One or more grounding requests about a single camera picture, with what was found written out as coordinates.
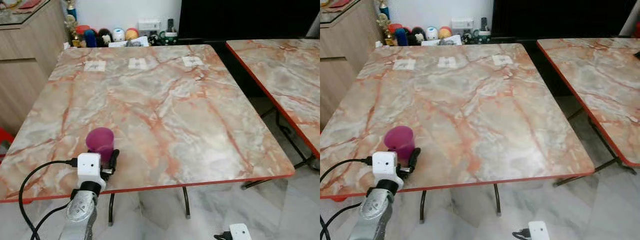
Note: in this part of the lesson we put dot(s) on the purple plastic cup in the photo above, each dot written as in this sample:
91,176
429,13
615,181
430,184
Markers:
398,138
99,139

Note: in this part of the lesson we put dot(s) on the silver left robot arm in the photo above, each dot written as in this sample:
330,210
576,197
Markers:
375,212
82,212

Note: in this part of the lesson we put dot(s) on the large marble-pattern folding table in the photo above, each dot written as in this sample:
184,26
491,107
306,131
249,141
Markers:
475,115
165,115

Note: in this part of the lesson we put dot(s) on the white paper label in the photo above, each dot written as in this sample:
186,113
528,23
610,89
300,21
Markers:
95,65
502,60
404,64
192,61
137,63
447,62

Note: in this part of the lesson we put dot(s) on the red plastic stool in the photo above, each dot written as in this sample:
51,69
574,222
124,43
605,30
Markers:
5,140

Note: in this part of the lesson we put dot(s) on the white paper sheet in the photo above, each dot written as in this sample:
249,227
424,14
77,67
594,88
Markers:
120,43
434,42

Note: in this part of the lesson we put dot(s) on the blue toy figure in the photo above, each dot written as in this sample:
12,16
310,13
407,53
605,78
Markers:
90,38
402,37

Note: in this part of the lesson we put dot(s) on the light wooden cabinet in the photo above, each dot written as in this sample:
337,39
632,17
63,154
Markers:
342,60
25,65

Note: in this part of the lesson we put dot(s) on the black toy doll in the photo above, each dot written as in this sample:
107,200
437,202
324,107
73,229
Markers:
418,35
105,37

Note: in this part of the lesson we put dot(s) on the white round toy doll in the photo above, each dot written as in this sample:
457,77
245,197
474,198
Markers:
118,34
432,33

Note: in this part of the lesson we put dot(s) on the small dark toy figure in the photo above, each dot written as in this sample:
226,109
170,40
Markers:
468,38
155,39

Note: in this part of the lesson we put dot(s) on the orange round toy doll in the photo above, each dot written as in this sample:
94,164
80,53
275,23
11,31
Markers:
445,32
132,33

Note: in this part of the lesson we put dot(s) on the red round toy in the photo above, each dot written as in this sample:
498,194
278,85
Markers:
83,29
395,28

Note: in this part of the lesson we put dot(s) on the golden figurine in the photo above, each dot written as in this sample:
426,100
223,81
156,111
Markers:
72,30
384,29

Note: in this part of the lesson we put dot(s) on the green and black toy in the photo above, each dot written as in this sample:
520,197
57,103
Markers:
483,36
170,38

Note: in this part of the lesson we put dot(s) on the white power strip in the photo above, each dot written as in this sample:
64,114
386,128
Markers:
462,24
149,25

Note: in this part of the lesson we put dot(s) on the black remote control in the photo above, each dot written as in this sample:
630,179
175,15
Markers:
483,24
170,25

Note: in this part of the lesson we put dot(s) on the blue trophy figure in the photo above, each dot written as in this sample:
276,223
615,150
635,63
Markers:
71,9
384,8

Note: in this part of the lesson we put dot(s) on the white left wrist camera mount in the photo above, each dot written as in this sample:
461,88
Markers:
88,167
384,166

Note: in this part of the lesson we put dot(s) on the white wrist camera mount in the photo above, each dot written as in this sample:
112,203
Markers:
384,166
240,232
539,231
88,167

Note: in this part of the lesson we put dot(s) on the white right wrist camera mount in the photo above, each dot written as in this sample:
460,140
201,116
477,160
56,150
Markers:
539,231
240,232

